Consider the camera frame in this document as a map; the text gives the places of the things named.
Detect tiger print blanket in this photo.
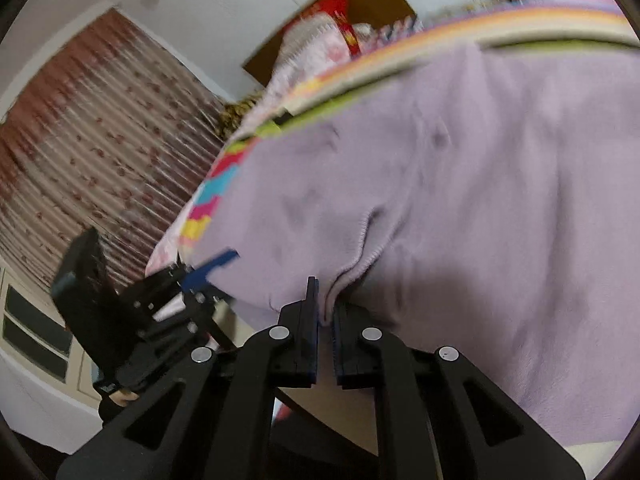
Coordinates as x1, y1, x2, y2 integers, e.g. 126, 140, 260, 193
217, 97, 261, 141

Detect brown floral curtain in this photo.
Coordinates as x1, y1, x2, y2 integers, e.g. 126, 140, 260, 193
0, 7, 236, 291

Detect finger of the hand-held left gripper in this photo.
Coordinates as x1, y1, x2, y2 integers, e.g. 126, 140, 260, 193
180, 249, 240, 293
192, 294, 238, 351

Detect white framed window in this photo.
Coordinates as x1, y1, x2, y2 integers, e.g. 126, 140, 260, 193
0, 267, 103, 403

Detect purple pants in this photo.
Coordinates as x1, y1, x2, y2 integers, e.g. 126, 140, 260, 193
192, 42, 640, 426

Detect red patterned pillow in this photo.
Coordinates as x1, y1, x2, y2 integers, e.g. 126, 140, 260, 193
312, 0, 363, 56

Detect pink floral quilt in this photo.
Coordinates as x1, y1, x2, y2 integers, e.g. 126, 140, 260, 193
145, 12, 363, 281

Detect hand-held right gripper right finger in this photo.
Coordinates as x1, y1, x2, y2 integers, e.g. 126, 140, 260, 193
331, 302, 586, 480

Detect colourful striped mat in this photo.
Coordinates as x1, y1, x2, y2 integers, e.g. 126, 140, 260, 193
180, 2, 640, 261

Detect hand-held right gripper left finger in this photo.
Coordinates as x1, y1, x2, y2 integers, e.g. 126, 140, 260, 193
55, 276, 321, 480

